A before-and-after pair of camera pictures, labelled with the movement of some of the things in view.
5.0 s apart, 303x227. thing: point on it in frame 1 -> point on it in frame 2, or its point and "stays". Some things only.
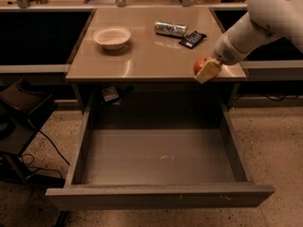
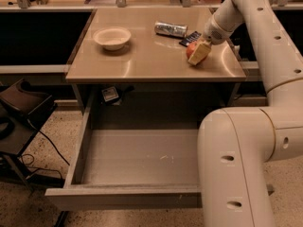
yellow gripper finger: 209,70 -> 200,52
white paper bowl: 112,38 stays
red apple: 199,64 -> 190,49
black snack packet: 193,39 stays
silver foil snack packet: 174,29 stays
